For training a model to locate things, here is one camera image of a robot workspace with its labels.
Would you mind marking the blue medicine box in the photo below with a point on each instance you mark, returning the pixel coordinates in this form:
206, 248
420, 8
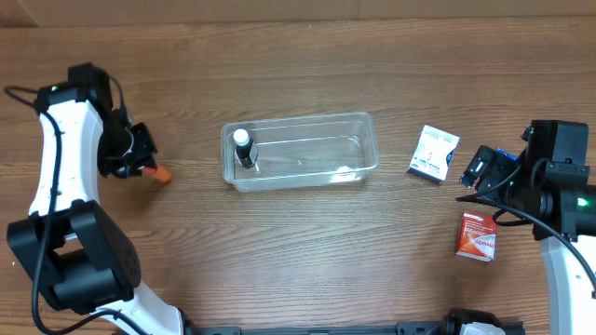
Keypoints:
507, 154

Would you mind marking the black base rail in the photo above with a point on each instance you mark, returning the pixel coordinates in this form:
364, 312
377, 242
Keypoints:
457, 321

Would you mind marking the clear plastic container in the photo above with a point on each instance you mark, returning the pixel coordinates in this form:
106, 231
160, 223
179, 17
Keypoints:
302, 151

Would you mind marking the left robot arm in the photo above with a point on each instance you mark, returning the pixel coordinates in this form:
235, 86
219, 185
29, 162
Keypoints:
76, 256

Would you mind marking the white bandage box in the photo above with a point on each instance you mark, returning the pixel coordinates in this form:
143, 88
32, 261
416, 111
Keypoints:
433, 154

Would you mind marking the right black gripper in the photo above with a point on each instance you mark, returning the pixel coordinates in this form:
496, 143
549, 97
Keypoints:
487, 169

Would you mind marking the red medicine box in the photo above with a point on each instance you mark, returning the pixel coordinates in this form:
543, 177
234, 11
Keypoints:
476, 237

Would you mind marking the orange tube white cap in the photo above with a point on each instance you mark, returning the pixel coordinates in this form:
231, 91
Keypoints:
157, 173

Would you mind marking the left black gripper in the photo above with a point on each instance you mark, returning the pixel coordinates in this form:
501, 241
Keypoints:
141, 152

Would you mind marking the black bottle white cap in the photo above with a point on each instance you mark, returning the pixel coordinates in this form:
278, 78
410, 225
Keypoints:
246, 150

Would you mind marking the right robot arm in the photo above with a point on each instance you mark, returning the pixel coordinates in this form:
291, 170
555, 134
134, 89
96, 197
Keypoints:
547, 186

